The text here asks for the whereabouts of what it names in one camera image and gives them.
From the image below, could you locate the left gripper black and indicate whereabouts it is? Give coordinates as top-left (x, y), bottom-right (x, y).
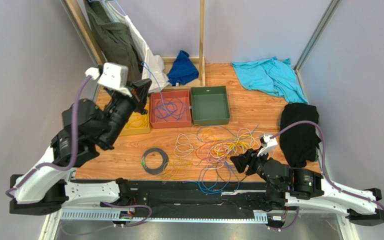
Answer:
top-left (103, 79), bottom-right (155, 148)

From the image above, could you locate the blue thin cable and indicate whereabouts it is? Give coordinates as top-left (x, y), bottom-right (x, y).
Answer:
top-left (141, 61), bottom-right (243, 196)

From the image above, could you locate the orange yellow thin cable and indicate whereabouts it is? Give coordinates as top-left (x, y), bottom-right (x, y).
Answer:
top-left (125, 113), bottom-right (193, 181)

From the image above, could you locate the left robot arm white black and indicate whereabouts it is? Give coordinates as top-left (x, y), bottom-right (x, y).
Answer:
top-left (6, 79), bottom-right (152, 216)

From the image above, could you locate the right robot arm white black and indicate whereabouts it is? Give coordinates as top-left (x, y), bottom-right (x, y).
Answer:
top-left (230, 149), bottom-right (384, 227)

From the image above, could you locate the white garment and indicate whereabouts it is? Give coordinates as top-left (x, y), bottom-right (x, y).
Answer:
top-left (106, 3), bottom-right (169, 93)

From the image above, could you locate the yellow plastic bin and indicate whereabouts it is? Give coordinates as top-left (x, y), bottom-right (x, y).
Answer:
top-left (120, 103), bottom-right (151, 136)

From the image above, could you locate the red plastic bin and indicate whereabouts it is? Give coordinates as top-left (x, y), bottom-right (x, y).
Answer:
top-left (149, 90), bottom-right (193, 129)

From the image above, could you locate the dark blue cloth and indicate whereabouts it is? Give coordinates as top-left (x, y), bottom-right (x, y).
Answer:
top-left (167, 50), bottom-right (199, 86)

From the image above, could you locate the olive green garment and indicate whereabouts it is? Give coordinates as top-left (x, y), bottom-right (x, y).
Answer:
top-left (84, 0), bottom-right (143, 82)

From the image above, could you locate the black cloth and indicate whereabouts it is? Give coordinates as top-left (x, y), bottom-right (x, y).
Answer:
top-left (279, 103), bottom-right (321, 168)

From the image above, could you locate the green plastic bin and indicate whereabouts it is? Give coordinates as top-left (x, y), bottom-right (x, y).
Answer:
top-left (190, 86), bottom-right (231, 126)

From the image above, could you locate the cyan cloth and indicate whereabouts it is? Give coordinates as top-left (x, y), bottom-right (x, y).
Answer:
top-left (231, 56), bottom-right (309, 104)

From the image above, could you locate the bright yellow cable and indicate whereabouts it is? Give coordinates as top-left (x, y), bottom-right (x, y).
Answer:
top-left (210, 139), bottom-right (258, 159)

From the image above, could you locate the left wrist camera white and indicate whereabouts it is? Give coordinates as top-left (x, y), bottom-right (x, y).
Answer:
top-left (85, 62), bottom-right (133, 97)

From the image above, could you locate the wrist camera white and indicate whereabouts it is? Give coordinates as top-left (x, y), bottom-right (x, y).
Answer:
top-left (85, 62), bottom-right (133, 97)
top-left (257, 133), bottom-right (278, 157)

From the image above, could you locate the orange red thin cable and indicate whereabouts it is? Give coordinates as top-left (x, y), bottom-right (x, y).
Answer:
top-left (193, 139), bottom-right (220, 164)

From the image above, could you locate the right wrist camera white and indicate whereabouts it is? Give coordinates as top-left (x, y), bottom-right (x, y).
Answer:
top-left (257, 133), bottom-right (278, 157)

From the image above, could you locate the wooden rack frame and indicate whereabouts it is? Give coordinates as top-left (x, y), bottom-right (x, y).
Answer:
top-left (61, 0), bottom-right (206, 91)

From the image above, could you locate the aluminium rail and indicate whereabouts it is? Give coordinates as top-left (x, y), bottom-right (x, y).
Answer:
top-left (58, 207), bottom-right (269, 225)

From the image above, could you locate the grey coiled cable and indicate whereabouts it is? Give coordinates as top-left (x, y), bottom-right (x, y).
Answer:
top-left (141, 148), bottom-right (170, 176)

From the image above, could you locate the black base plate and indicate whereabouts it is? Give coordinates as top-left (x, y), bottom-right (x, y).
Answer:
top-left (68, 179), bottom-right (289, 221)

